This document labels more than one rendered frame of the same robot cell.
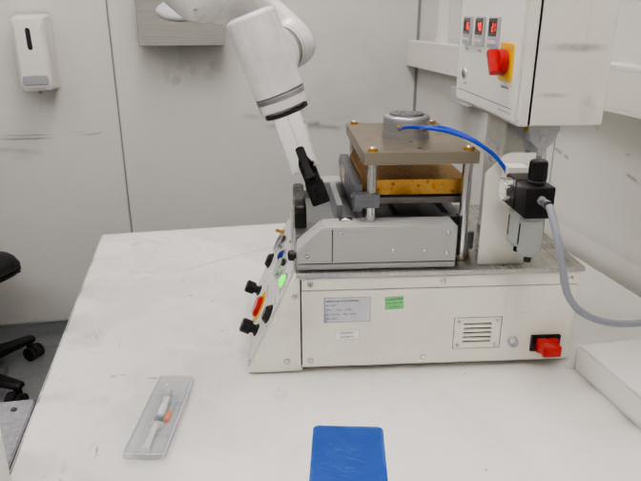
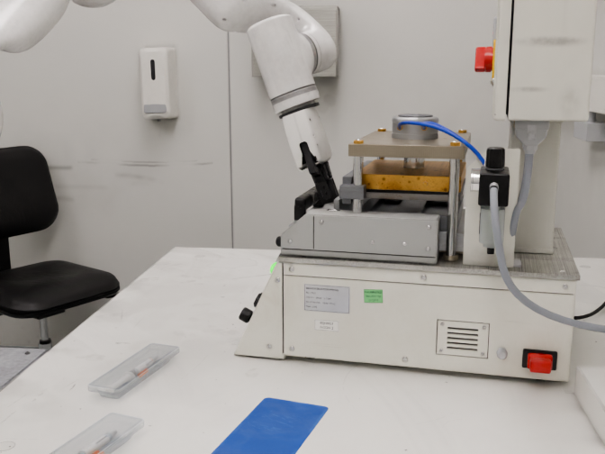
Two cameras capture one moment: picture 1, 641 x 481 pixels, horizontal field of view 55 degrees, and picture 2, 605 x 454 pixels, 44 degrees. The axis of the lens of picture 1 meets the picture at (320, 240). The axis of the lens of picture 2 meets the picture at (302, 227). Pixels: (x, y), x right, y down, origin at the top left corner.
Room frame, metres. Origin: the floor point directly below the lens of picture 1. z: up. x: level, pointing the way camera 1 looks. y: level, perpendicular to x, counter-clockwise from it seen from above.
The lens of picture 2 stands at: (-0.22, -0.36, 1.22)
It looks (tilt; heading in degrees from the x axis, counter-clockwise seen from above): 12 degrees down; 18
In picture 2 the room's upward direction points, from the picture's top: straight up
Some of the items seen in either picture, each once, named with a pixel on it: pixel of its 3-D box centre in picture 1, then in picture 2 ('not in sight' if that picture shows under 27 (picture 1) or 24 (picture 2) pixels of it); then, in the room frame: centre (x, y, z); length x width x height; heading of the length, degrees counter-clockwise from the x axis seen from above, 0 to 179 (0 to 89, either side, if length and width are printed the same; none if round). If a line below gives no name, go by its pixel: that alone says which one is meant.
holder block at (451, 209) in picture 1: (402, 206); (412, 210); (1.06, -0.15, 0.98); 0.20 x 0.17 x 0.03; 4
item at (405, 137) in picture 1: (424, 152); (431, 154); (1.04, -0.18, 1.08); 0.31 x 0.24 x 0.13; 4
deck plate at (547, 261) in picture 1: (419, 235); (430, 242); (1.06, -0.18, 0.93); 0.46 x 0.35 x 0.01; 94
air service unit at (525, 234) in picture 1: (522, 206); (488, 197); (0.85, -0.29, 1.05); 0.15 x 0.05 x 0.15; 4
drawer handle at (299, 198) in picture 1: (299, 204); (310, 202); (1.05, 0.04, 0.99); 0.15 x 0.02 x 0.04; 4
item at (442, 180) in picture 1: (404, 161); (412, 163); (1.05, -0.15, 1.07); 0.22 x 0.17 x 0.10; 4
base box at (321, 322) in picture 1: (396, 284); (404, 294); (1.04, -0.14, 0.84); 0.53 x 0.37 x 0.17; 94
